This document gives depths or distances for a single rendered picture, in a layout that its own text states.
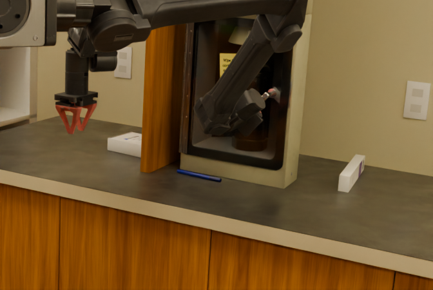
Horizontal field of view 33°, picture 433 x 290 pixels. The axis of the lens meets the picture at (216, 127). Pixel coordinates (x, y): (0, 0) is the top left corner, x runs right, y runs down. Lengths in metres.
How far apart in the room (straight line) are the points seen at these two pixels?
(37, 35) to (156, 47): 0.93
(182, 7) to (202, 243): 0.77
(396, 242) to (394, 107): 0.71
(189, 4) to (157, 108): 0.84
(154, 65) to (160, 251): 0.50
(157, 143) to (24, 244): 0.47
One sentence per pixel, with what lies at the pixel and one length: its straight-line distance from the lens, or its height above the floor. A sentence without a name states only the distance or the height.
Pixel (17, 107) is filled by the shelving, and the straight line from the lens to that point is 2.96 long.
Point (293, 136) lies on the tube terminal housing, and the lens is 2.01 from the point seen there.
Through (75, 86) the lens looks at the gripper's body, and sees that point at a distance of 1.83.
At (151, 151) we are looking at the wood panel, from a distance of 2.05.
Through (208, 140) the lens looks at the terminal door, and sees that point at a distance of 2.05.
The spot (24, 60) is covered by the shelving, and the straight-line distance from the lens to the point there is 2.91.
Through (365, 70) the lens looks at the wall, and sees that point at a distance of 2.33.
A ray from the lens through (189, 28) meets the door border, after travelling 2.03.
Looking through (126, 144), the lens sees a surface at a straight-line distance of 2.25.
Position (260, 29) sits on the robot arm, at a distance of 1.46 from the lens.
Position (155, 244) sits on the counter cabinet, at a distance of 1.90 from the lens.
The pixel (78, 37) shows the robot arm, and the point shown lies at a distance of 1.77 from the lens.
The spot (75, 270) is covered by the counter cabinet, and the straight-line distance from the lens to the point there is 2.07.
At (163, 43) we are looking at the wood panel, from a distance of 2.04.
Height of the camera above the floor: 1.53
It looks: 13 degrees down
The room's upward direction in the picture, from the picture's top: 4 degrees clockwise
